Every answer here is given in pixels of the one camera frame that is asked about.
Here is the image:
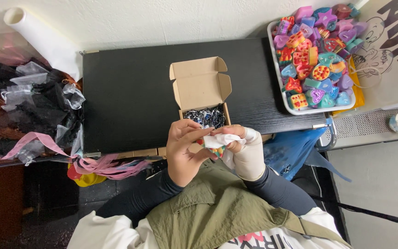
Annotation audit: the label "person's right hand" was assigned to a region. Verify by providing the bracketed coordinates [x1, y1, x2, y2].
[210, 124, 266, 182]

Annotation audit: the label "person's left hand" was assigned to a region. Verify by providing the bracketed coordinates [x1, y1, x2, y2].
[166, 119, 220, 188]

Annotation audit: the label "white tissue paper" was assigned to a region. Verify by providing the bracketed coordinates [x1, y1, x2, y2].
[202, 133, 248, 170]

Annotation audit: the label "rainbow dotted soap bar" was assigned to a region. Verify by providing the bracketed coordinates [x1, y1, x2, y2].
[196, 138, 227, 159]

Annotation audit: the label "blue plastic bag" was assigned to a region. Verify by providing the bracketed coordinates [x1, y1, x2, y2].
[263, 127, 353, 183]

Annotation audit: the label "blue white shredded paper filler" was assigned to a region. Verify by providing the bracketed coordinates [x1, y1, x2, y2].
[184, 106, 226, 129]

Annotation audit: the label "olive green vest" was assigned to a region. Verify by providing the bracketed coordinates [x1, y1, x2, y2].
[146, 158, 353, 249]

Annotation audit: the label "white plastic tray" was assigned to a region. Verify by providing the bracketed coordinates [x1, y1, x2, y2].
[267, 21, 357, 116]

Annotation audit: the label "open brown cardboard box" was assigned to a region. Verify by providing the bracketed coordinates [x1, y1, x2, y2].
[169, 56, 232, 129]

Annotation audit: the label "chrome metal tube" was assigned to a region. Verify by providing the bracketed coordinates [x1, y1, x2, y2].
[313, 117, 338, 152]

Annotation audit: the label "pink ribbons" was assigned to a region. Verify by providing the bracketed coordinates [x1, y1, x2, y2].
[1, 131, 153, 181]

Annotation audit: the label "yellow red plastic toy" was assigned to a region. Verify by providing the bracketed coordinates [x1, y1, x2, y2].
[67, 163, 108, 188]

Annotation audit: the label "white printed shirt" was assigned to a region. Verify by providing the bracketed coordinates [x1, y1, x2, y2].
[67, 207, 353, 249]

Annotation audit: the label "pile of colourful shaped soaps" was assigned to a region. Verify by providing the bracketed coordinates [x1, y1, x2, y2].
[272, 3, 369, 110]

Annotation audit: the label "yellow bag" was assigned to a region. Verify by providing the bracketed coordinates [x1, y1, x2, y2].
[331, 55, 366, 116]

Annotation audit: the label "white perforated radiator cover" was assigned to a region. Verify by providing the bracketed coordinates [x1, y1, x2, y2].
[327, 107, 398, 151]

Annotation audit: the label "heap of sheer organza bags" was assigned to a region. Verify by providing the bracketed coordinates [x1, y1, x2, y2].
[0, 61, 86, 166]

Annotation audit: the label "white printed tote bag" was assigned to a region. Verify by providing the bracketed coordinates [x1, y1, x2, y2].
[350, 0, 398, 111]

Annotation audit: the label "white paper roll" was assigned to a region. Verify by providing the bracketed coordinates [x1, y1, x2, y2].
[3, 7, 83, 82]

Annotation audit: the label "black cable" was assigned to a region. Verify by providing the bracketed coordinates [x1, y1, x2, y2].
[309, 166, 398, 229]

